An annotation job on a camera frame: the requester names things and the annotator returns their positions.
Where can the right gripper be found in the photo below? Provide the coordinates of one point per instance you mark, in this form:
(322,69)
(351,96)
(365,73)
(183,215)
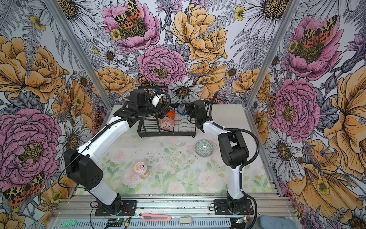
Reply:
(188,106)

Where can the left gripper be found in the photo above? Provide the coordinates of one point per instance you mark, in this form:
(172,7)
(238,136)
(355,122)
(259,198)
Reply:
(148,97)

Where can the blue floral ceramic bowl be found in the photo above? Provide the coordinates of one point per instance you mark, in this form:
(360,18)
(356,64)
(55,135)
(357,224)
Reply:
(181,109)

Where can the black wire dish rack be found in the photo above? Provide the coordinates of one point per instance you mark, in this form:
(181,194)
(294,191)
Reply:
(184,126)

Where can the orange plastic bowl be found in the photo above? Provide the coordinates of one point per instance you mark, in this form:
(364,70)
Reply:
(170,114)

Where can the orange patterned ceramic bowl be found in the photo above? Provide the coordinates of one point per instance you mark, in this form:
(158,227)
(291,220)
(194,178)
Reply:
(167,123)

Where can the green patterned ceramic bowl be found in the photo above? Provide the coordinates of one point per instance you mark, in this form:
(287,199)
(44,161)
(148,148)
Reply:
(204,148)

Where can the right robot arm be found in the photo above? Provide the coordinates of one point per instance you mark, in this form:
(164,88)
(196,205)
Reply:
(233,151)

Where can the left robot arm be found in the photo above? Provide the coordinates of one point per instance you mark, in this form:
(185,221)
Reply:
(82,163)

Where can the pink lidded small jar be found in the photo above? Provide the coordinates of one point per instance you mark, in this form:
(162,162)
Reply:
(141,170)

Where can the pink utility knife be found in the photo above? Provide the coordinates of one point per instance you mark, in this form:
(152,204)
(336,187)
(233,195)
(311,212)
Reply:
(155,217)

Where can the blue cloth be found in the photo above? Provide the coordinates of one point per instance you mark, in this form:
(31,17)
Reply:
(269,222)

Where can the green led circuit board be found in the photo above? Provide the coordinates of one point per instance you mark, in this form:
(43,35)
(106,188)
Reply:
(70,223)

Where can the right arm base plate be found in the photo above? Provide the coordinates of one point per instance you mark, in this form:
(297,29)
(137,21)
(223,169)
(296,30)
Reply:
(221,208)

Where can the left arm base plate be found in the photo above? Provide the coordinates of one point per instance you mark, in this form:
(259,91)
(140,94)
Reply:
(122,208)

